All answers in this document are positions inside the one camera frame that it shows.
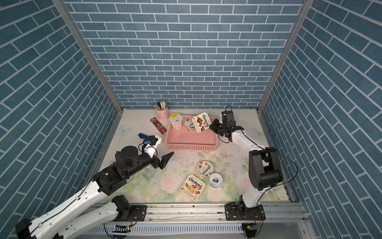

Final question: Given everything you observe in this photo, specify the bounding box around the round Chobani yogurt dark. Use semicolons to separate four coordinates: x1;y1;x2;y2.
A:
185;118;196;131

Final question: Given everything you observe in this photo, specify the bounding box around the round Chobani yogurt strawberry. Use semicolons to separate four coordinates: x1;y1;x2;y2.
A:
198;161;214;177

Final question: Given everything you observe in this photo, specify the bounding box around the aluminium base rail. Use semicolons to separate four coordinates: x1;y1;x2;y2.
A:
131;201;308;224

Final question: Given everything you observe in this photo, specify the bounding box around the red pencil box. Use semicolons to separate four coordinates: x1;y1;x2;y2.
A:
150;117;167;135

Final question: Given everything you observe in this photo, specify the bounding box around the pink pen cup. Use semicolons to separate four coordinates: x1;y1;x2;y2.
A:
156;107;170;120

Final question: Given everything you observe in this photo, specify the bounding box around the square Chobani flip chocolate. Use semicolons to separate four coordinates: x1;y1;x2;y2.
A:
192;113;212;133

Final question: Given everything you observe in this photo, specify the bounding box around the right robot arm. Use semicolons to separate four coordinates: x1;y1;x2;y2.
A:
210;110;288;222

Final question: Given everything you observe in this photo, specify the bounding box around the small blue white yogurt cup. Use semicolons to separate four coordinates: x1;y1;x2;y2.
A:
209;173;223;188

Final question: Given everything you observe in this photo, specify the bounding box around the square Chobani flip strawberry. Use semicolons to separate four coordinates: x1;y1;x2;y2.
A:
181;175;206;201

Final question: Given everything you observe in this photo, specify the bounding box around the pink plastic basket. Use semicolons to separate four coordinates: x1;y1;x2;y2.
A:
165;115;218;151

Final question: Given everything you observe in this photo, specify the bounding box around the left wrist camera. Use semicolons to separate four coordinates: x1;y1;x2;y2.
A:
142;135;162;158

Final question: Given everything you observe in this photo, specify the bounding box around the blue small eraser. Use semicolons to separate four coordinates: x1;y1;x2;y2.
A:
138;133;149;140

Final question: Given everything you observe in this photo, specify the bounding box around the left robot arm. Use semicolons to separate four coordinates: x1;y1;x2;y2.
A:
15;146;173;239

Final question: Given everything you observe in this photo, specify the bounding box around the white yellow yogurt cup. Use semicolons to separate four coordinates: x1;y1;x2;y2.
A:
169;113;183;130

